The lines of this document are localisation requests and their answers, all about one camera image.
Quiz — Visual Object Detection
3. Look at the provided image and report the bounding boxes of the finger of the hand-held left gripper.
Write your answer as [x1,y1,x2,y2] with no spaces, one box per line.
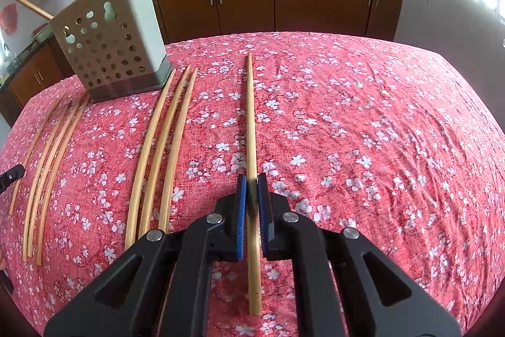
[0,165,25,191]

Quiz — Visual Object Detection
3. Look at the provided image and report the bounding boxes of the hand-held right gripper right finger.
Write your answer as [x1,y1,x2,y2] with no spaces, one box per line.
[257,173,461,337]

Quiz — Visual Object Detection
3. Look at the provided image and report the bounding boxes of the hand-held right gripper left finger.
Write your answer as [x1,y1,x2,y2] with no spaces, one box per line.
[43,175,247,337]

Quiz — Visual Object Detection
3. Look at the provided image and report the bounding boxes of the white perforated utensil holder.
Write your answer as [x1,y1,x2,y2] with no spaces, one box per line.
[47,0,176,103]

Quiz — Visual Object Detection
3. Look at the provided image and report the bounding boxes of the short brown base cabinets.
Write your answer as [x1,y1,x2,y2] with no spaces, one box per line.
[0,40,75,126]

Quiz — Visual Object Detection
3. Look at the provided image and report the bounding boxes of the red floral tablecloth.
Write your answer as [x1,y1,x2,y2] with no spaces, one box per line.
[0,31,505,337]

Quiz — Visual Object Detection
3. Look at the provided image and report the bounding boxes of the green bowl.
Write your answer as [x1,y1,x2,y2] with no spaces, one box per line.
[32,24,53,42]

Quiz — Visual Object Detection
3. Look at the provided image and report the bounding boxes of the red plastic bag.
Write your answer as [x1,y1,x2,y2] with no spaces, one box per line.
[1,3,20,34]

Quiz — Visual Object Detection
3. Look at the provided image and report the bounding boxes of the long brown base cabinets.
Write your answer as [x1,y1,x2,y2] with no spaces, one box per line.
[149,0,407,44]

